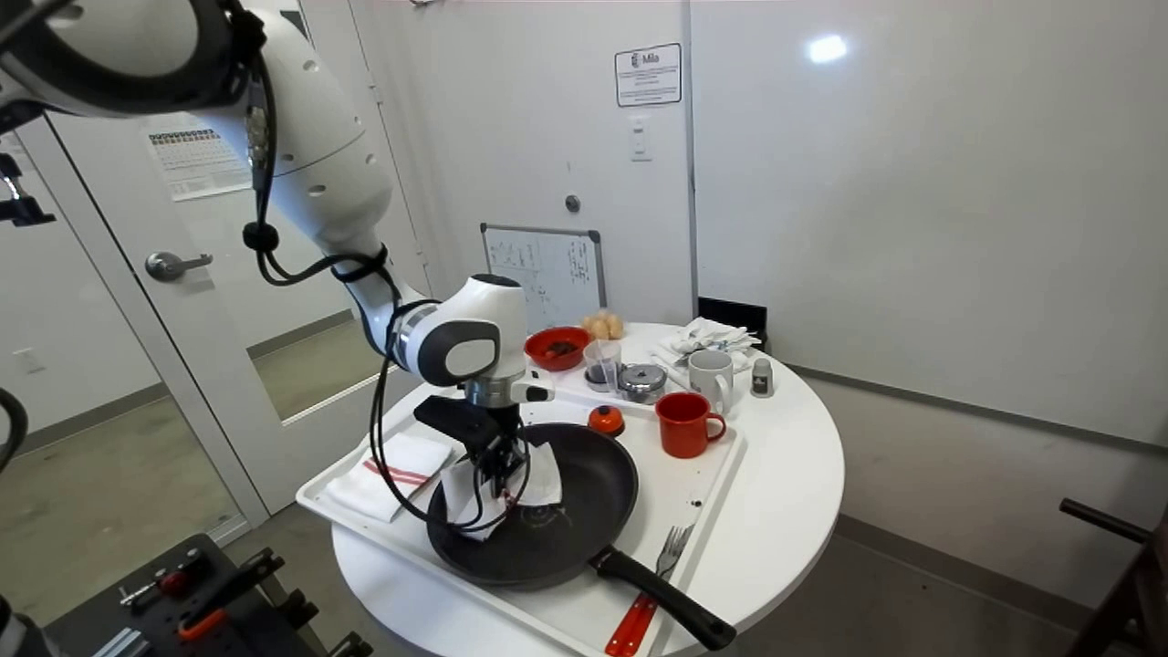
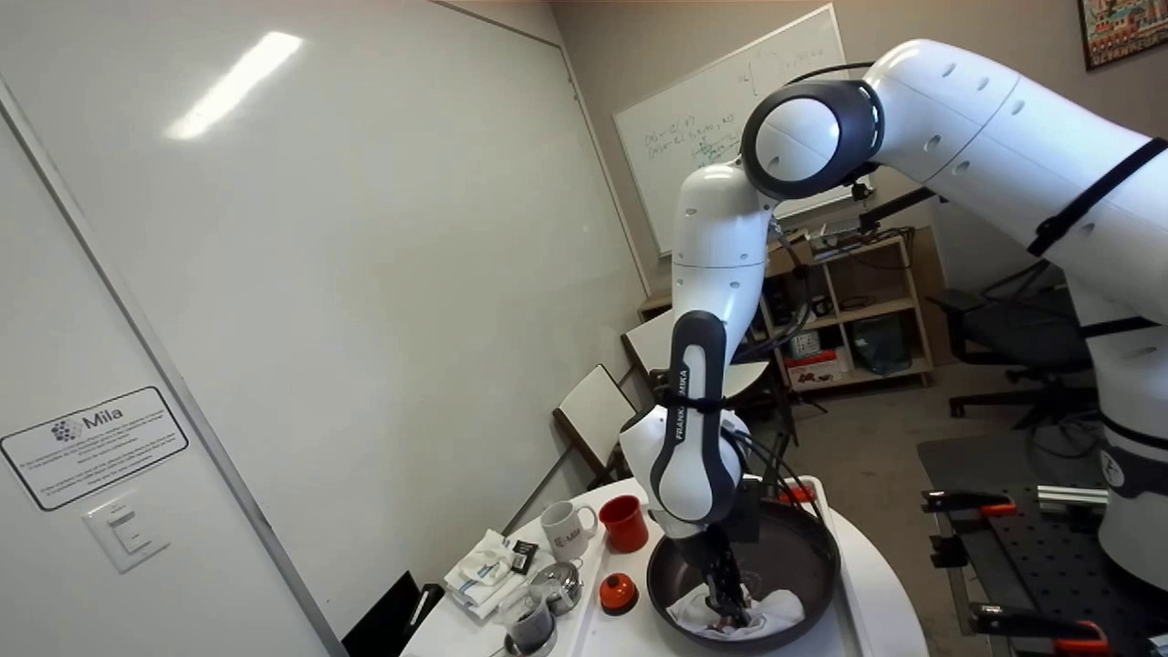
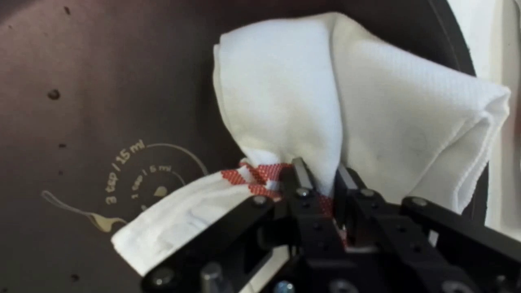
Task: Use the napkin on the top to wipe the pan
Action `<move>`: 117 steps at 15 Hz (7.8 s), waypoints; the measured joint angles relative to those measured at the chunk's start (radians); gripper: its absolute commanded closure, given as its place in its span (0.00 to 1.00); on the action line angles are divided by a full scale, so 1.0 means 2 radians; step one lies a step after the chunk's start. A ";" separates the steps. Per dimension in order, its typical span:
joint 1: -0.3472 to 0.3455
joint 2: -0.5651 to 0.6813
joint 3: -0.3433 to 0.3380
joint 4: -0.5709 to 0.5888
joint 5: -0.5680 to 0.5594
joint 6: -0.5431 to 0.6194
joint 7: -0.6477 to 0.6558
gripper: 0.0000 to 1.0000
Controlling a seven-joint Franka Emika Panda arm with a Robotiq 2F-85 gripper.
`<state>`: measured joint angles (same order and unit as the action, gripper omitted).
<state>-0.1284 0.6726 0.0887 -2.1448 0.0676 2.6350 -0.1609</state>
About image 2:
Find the black bag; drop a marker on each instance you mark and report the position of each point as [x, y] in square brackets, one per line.
[881, 344]

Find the white wall sign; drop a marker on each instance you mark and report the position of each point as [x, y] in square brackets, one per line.
[92, 443]

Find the red and white box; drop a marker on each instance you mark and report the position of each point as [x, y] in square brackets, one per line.
[810, 370]

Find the wooden shelf unit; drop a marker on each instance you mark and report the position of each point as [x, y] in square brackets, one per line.
[900, 274]

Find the white napkin red stripes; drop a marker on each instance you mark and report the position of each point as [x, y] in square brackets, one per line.
[769, 616]

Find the black office chair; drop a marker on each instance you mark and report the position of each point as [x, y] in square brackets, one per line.
[1017, 332]

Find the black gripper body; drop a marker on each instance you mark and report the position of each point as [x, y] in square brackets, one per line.
[724, 564]

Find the white light switch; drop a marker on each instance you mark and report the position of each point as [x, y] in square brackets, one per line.
[125, 532]

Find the black frying pan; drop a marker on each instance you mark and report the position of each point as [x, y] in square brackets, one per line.
[797, 551]

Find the framed wall picture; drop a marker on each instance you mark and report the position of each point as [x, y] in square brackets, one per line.
[1126, 32]

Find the large wall whiteboard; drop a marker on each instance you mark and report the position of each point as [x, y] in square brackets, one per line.
[365, 241]

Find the black wall box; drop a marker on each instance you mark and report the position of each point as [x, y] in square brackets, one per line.
[387, 620]

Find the small orange round object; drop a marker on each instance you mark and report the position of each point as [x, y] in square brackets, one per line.
[619, 591]

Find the red mug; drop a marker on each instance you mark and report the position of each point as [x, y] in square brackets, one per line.
[620, 527]

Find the white mug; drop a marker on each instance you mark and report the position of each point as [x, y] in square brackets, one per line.
[568, 532]

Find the whiteboard with green writing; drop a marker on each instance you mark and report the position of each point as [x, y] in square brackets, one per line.
[696, 111]

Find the silver aluminium bar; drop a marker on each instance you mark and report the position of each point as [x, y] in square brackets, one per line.
[1073, 495]

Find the round metal strainer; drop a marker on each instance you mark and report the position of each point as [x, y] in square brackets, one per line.
[558, 586]

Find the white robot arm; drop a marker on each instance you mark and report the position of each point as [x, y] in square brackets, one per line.
[972, 134]

